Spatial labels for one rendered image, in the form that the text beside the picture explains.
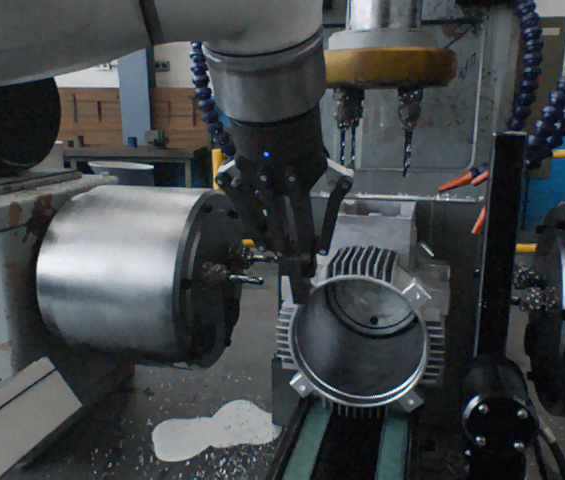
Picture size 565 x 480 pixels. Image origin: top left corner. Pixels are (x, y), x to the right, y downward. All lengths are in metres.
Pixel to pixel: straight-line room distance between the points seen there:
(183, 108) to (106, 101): 0.77
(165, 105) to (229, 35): 5.44
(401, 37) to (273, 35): 0.30
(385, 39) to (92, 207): 0.41
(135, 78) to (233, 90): 5.40
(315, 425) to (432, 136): 0.48
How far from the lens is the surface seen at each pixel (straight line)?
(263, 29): 0.39
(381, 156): 0.93
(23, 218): 0.79
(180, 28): 0.39
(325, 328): 0.79
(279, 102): 0.42
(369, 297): 0.83
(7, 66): 0.39
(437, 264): 0.75
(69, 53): 0.38
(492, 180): 0.56
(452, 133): 0.92
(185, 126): 5.79
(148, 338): 0.71
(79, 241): 0.74
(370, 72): 0.65
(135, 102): 5.82
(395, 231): 0.68
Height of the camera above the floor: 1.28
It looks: 14 degrees down
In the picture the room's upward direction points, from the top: straight up
